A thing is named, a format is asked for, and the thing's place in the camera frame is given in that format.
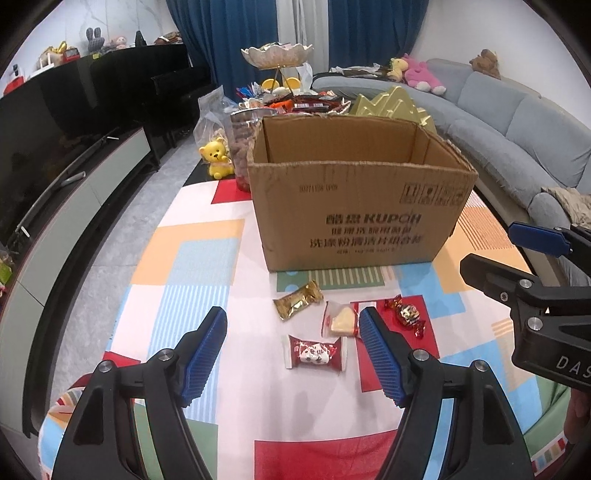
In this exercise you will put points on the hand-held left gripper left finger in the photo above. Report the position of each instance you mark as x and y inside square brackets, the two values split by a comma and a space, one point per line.
[203, 355]

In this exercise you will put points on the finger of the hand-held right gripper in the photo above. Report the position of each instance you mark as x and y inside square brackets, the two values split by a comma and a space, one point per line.
[535, 237]
[489, 272]

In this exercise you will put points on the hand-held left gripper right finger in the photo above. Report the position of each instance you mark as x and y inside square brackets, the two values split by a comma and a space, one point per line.
[381, 355]

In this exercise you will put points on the clear packet with white cake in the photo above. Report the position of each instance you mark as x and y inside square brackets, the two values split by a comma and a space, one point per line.
[341, 318]

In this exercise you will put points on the brown cardboard box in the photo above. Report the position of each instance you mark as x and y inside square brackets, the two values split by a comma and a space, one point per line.
[351, 217]

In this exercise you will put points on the person's right forearm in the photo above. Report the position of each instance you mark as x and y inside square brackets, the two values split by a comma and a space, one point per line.
[579, 415]

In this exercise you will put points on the red and gold candy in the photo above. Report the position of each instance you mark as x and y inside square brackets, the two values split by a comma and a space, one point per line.
[408, 316]

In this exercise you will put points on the beige cloth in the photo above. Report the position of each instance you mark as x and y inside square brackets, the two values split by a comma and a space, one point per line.
[570, 203]

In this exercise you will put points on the red and white snack packet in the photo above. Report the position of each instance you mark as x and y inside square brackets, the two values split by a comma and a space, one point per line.
[316, 353]

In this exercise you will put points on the colourful patterned tablecloth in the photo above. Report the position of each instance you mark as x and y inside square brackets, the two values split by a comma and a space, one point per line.
[194, 258]

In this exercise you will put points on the gold snack packet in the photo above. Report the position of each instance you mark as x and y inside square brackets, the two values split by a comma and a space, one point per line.
[298, 300]

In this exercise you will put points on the grey sofa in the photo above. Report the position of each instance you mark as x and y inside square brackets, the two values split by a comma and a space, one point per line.
[508, 120]

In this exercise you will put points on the brown plush bear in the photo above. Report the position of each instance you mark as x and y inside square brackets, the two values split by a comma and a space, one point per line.
[487, 62]

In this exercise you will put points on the gold mountain-shaped tin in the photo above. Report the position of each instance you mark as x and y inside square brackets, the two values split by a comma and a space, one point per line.
[392, 106]

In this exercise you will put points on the pink plush toy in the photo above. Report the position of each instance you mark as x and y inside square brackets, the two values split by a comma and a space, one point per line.
[422, 76]

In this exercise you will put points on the yellow bear figure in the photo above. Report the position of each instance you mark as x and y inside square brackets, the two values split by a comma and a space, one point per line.
[216, 157]

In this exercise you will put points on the clear plastic nut jar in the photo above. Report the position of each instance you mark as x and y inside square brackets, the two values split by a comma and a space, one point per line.
[240, 152]

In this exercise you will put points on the grey television cabinet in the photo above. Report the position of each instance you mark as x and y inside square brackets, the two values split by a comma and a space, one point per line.
[115, 161]

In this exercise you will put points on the green and yellow bag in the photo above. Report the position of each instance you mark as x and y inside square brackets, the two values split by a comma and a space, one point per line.
[4, 274]

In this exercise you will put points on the yellow plush toy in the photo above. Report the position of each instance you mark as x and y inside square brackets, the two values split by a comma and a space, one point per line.
[397, 69]

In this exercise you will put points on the clear plastic bag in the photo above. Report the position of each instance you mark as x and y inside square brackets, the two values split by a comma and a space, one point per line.
[207, 120]

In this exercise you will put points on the crumpled paper bags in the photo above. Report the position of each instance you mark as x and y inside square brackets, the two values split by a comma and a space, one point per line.
[360, 70]

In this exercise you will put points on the large pile of snack packets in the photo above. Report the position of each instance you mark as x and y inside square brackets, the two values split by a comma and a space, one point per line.
[304, 104]

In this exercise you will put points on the blue curtain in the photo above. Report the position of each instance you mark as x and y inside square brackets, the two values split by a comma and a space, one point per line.
[378, 27]
[207, 37]

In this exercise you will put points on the black television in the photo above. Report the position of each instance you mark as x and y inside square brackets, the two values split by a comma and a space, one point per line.
[46, 138]

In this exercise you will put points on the yellow chair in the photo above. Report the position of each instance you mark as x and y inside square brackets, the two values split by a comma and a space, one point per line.
[292, 84]
[270, 84]

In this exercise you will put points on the black piano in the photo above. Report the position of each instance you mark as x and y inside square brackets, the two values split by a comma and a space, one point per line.
[138, 78]

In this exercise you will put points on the white two-tier bowl stand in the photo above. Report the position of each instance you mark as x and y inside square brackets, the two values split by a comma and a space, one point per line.
[277, 57]

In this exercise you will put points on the white sheer curtain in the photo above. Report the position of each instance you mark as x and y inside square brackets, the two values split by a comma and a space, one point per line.
[307, 27]

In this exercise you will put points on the small pile of snack packets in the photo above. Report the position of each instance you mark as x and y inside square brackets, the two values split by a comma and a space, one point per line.
[272, 46]

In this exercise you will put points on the brown item on piano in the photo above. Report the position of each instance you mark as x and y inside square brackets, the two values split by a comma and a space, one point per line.
[168, 38]

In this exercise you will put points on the pink doll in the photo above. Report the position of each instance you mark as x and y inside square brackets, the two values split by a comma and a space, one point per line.
[119, 43]

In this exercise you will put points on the grey bunny plush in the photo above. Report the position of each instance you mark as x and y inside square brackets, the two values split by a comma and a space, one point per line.
[95, 41]

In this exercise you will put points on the gold and white toy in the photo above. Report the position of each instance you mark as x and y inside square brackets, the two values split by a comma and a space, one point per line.
[57, 55]

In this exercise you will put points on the red and white device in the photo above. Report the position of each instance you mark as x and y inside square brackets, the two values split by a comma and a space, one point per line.
[14, 79]

